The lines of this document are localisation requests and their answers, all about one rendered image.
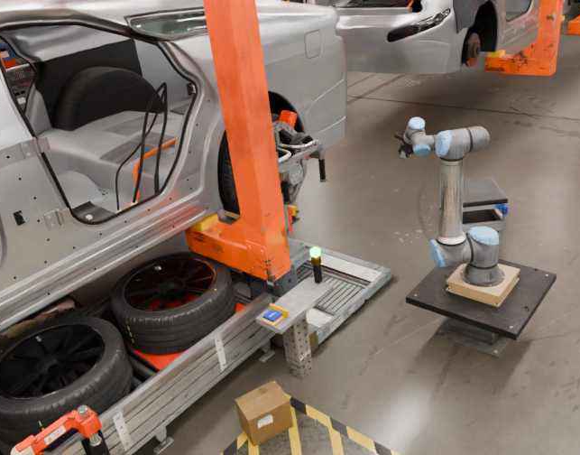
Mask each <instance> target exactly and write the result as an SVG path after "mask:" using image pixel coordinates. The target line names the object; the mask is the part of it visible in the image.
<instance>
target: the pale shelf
mask: <svg viewBox="0 0 580 455"><path fill-rule="evenodd" d="M332 291H333V285H330V284H328V283H323V282H322V283H321V284H316V283H315V279H313V278H310V277H308V278H306V279H305V280H304V281H302V282H301V283H300V284H298V285H297V286H296V287H295V288H293V289H292V290H291V291H289V292H288V293H287V294H285V295H284V296H283V297H281V298H280V299H279V300H278V301H276V302H275V303H274V305H276V306H279V307H281V308H282V309H285V310H287V311H289V315H290V317H289V318H287V317H284V318H283V319H282V320H281V321H279V322H278V323H277V324H276V325H275V326H272V325H271V324H269V323H267V322H264V321H262V319H263V315H264V314H266V313H267V312H268V311H270V310H271V308H270V307H269V308H268V309H267V310H266V311H264V312H263V313H261V314H260V315H259V316H258V317H256V318H255V321H256V323H257V324H260V325H262V326H264V327H265V328H267V329H269V330H273V331H275V332H277V333H279V334H282V333H283V332H284V331H285V330H287V329H288V328H289V327H290V326H291V325H293V324H294V323H295V322H296V321H297V320H299V319H300V318H301V317H302V316H303V315H305V314H306V313H307V312H308V311H309V310H311V309H312V308H313V307H314V306H315V305H317V304H318V303H319V302H320V301H321V300H323V299H324V298H325V297H326V296H327V295H329V294H330V293H331V292H332Z"/></svg>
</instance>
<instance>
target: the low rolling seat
mask: <svg viewBox="0 0 580 455"><path fill-rule="evenodd" d="M501 208H502V213H501V212H500V211H499V210H498V209H501ZM508 209H509V203H508V198H507V197H506V195H505V194H504V193H503V192H502V190H501V189H500V188H499V186H498V185H497V184H496V182H495V181H494V180H493V178H492V177H491V176H484V177H476V178H467V179H464V189H463V220H462V231H463V232H464V233H468V232H469V230H470V228H473V227H480V226H481V227H488V228H491V229H494V230H495V231H496V232H497V233H498V235H499V237H500V234H501V230H503V229H507V221H508Z"/></svg>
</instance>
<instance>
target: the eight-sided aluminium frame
mask: <svg viewBox="0 0 580 455"><path fill-rule="evenodd" d="M272 129H273V133H274V134H275V132H277V131H282V132H283V133H284V134H285V135H286V136H288V137H289V139H291V140H292V137H293V136H294V135H295V134H296V133H297V132H296V131H295V130H294V129H293V128H292V127H290V126H288V124H287V123H286V122H283V121H278V120H277V121H275V122H273V123H272ZM296 163H299V164H300V165H301V166H302V169H303V175H302V179H301V181H300V182H299V183H298V184H296V185H293V184H291V185H290V186H289V191H290V199H291V204H290V205H292V204H293V203H294V202H295V200H296V199H297V196H298V194H299V190H300V188H301V185H302V183H303V181H304V179H305V176H306V175H307V171H308V166H307V159H306V157H304V158H302V159H301V160H299V161H297V162H296ZM290 205H287V207H288V206H290Z"/></svg>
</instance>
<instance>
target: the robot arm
mask: <svg viewBox="0 0 580 455"><path fill-rule="evenodd" d="M424 126H425V122H424V120H423V119H421V118H419V117H413V118H412V119H411V120H410V121H409V122H408V126H407V129H406V132H405V134H404V133H403V132H401V131H398V132H396V133H395V134H394V137H396V138H398V139H400V140H401V141H402V142H403V144H401V146H400V149H399V151H398V153H399V155H400V157H403V158H404V159H407V158H406V156H407V157H408V158H409V156H410V155H411V154H416V155H417V156H424V155H427V154H429V153H430V151H436V154H437V156H438V157H439V159H440V220H439V231H438V232H437V234H436V239H435V240H434V239H433V240H431V241H430V250H431V254H432V257H433V260H434V262H435V264H436V265H437V266H438V267H448V266H453V265H463V264H467V265H466V267H465V270H464V277H465V279H466V280H468V281H469V282H471V283H477V284H492V283H496V282H498V281H499V280H500V279H501V270H500V267H499V266H498V250H499V235H498V233H497V232H496V231H495V230H494V229H491V228H490V227H481V226H480V227H472V228H470V230H469V232H468V235H466V234H465V233H464V232H463V231H462V220H463V189H464V158H465V153H470V152H475V151H479V150H482V149H483V148H484V147H485V146H486V145H487V144H488V142H489V134H488V132H487V131H486V129H484V128H483V127H481V126H472V127H467V128H460V129H455V130H446V131H444V132H440V133H439V134H437V135H426V134H425V130H424ZM405 154H406V156H405Z"/></svg>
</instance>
